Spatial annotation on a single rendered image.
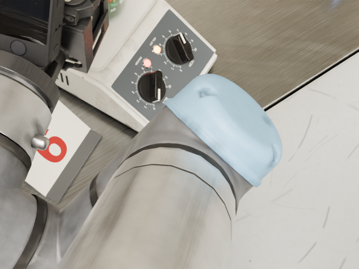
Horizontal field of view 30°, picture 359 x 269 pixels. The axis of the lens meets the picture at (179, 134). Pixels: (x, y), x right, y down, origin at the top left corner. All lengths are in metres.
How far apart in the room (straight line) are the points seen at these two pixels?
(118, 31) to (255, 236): 0.26
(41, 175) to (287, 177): 0.26
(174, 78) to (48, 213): 0.31
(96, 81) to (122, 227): 0.41
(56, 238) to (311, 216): 0.35
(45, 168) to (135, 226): 0.43
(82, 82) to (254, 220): 0.23
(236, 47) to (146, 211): 0.52
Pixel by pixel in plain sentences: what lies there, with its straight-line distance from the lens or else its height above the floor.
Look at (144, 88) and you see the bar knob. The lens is 0.71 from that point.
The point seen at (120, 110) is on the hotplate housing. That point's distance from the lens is 0.71.
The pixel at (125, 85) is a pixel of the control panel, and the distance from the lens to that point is 0.70.
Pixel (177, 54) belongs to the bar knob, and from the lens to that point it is 0.73.
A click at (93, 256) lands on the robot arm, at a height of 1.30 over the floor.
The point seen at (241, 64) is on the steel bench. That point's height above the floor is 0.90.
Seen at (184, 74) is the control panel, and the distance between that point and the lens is 0.74.
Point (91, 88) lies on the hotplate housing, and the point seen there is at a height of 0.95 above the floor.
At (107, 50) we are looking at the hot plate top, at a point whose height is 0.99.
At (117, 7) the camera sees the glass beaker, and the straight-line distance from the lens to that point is 0.69.
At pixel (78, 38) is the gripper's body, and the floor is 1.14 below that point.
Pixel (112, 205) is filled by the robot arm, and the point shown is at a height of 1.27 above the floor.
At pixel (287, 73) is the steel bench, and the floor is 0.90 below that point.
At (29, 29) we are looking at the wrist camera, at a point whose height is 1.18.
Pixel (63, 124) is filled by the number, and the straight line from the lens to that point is 0.72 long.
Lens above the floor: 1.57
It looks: 65 degrees down
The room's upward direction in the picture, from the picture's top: 9 degrees clockwise
